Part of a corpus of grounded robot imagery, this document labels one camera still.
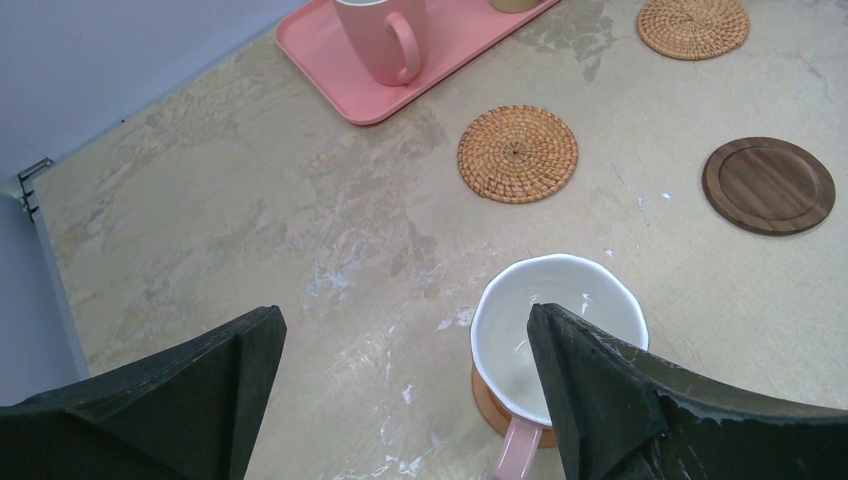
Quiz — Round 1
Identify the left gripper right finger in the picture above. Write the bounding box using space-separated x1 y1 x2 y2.
527 303 847 479

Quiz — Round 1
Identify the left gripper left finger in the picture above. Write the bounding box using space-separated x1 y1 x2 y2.
1 306 287 479

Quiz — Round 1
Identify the smooth light wooden coaster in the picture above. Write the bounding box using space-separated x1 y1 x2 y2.
470 367 559 450

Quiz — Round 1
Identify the pink mug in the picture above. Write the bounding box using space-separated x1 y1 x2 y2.
332 0 429 86
470 254 649 479

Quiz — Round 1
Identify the dark walnut wooden coaster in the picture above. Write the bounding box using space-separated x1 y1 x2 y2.
701 137 836 236

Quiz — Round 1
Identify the woven rattan coaster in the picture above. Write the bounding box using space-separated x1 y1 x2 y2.
636 0 751 61
457 105 579 204

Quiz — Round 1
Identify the pink mug front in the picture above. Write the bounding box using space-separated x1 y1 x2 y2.
332 0 429 86

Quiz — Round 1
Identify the green mug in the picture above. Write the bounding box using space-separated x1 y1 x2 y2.
489 0 539 14

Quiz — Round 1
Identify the pink plastic tray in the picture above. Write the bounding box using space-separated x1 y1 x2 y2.
274 1 553 126

